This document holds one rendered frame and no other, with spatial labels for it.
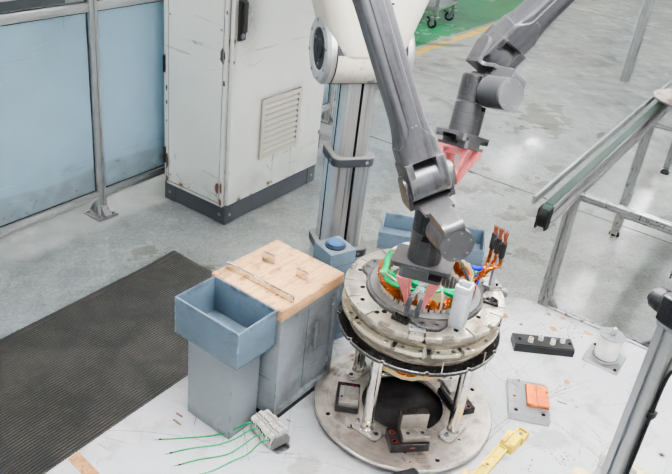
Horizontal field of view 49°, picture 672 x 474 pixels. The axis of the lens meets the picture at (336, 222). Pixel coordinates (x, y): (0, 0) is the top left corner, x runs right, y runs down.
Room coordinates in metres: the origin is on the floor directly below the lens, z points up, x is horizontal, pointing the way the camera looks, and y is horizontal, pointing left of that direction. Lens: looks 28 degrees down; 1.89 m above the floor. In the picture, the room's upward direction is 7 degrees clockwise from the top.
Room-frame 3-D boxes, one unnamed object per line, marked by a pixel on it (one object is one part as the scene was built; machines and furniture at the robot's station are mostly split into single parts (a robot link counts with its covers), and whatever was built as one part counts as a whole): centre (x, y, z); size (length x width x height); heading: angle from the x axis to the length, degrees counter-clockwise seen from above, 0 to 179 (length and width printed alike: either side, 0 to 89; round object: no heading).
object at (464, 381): (1.16, -0.29, 0.91); 0.02 x 0.02 x 0.21
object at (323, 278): (1.28, 0.10, 1.05); 0.20 x 0.19 x 0.02; 146
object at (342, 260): (1.48, -0.01, 0.91); 0.07 x 0.07 x 0.25; 38
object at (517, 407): (1.30, -0.48, 0.79); 0.12 x 0.09 x 0.02; 173
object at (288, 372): (1.28, 0.10, 0.91); 0.19 x 0.19 x 0.26; 56
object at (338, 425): (1.24, -0.19, 0.80); 0.39 x 0.39 x 0.01
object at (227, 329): (1.15, 0.19, 0.92); 0.17 x 0.11 x 0.28; 56
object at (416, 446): (1.12, -0.20, 0.81); 0.08 x 0.05 x 0.02; 103
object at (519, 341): (1.52, -0.55, 0.79); 0.15 x 0.05 x 0.02; 91
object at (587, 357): (1.51, -0.71, 0.83); 0.09 x 0.09 x 0.10; 58
